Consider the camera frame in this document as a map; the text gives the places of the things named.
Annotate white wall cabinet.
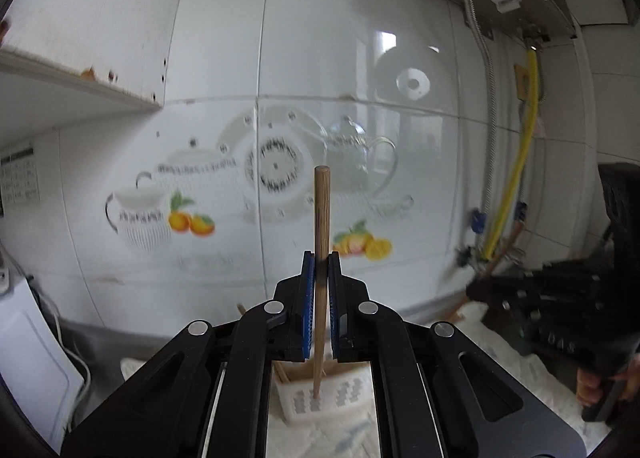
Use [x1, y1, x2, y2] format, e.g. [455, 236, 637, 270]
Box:
[0, 0, 168, 131]

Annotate black and white wall chart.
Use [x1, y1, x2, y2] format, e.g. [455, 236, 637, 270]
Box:
[0, 145, 41, 209]

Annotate white house-shaped utensil holder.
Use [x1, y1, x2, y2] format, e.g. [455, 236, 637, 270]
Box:
[272, 360, 376, 425]

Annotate metal flexible hose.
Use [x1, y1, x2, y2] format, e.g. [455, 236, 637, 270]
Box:
[462, 0, 498, 259]

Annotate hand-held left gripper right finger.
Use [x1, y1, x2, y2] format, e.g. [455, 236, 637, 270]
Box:
[327, 251, 586, 458]

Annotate person's right hand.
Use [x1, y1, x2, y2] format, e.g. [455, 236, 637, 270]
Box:
[575, 355, 640, 409]

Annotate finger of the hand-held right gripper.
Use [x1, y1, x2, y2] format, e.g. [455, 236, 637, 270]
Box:
[465, 265, 531, 309]

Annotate white cutting board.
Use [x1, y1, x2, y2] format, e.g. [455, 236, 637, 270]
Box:
[0, 278, 86, 439]

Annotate metal pipe valves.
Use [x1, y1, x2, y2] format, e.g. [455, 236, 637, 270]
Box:
[455, 202, 529, 269]

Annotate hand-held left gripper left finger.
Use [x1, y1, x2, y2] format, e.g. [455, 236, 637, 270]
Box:
[60, 251, 316, 458]

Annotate wooden chopstick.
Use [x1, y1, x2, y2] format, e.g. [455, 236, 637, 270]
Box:
[311, 165, 332, 400]
[236, 304, 293, 384]
[451, 222, 525, 325]

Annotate yellow gas hose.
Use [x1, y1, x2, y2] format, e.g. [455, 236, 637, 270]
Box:
[484, 48, 543, 263]

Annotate white quilted mat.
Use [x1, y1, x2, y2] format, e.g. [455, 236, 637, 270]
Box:
[120, 308, 613, 458]

